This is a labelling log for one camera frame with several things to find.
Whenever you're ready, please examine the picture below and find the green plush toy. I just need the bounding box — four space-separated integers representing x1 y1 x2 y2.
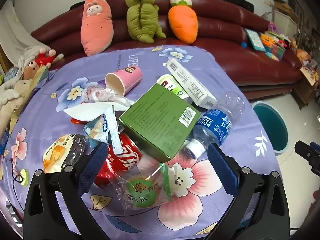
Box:
125 0 167 43

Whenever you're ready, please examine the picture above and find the clear wrapper with green print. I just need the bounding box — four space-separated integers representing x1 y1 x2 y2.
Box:
111 162 185 215

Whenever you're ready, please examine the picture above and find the blue white snack wrapper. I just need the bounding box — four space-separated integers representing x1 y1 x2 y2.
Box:
84 105 125 155

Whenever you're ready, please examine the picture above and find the brown teddy bear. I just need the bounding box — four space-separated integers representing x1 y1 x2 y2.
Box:
22 60 48 80

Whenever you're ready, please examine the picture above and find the clear bottle with blue label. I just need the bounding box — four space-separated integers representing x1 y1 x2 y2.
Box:
183 92 245 159

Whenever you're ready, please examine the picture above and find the pink paper cup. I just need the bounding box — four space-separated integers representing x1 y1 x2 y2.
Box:
105 66 143 97

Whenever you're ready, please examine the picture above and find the green round tag with cord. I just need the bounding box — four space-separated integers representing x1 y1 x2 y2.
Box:
10 158 28 187

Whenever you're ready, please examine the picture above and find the teal book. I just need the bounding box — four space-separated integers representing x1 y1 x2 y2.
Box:
245 29 266 52

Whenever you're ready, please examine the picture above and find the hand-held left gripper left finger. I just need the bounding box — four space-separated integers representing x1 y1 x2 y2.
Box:
23 142 110 240

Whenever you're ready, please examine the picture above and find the dark red leather sofa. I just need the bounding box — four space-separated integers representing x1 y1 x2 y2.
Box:
30 0 304 100

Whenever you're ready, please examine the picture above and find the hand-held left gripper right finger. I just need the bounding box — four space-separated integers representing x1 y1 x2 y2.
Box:
204 142 290 240

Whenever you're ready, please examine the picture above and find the yellow clear bread wrapper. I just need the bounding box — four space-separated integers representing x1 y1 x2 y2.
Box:
42 134 87 174

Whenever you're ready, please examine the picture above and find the clear plastic wrap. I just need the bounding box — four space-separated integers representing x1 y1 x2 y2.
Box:
82 84 135 108

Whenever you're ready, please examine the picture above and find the crushed red soda can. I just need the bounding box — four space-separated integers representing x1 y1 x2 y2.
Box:
94 133 143 189

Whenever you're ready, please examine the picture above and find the orange carrot rabbit plush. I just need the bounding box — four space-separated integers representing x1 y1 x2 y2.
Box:
167 0 198 44

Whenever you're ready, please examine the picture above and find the pile of assorted toys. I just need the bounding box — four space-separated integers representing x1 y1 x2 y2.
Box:
296 47 320 85

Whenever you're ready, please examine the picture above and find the white cloth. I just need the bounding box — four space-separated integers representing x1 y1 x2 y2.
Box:
0 0 48 68

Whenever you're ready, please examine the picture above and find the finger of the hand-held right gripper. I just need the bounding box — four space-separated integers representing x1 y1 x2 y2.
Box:
309 159 320 177
294 141 320 160

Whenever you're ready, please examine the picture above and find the cream rabbit plush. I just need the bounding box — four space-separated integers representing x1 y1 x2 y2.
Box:
0 79 33 135

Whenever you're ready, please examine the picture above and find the stack of colourful toys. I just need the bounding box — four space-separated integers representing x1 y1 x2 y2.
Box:
260 31 287 62

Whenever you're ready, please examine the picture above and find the white green tube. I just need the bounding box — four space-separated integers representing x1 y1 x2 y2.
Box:
157 74 193 104

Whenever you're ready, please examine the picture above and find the white paper napkin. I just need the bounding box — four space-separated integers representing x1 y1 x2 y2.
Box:
63 101 120 123

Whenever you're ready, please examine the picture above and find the wooden side cabinet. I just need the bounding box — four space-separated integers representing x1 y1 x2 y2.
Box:
291 72 318 110

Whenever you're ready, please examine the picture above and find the pink rabbit plush pillow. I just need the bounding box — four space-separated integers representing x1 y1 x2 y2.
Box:
80 0 115 57

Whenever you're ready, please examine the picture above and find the green cardboard box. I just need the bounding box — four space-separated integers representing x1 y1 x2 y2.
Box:
119 83 201 163

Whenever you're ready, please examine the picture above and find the purple floral tablecloth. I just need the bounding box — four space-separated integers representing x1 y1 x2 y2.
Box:
0 44 280 240

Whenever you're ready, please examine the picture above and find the teal round trash bin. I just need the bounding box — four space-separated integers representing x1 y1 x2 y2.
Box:
251 101 289 155

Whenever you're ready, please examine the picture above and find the long white cardboard box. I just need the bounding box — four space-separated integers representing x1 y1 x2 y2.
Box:
164 57 218 110

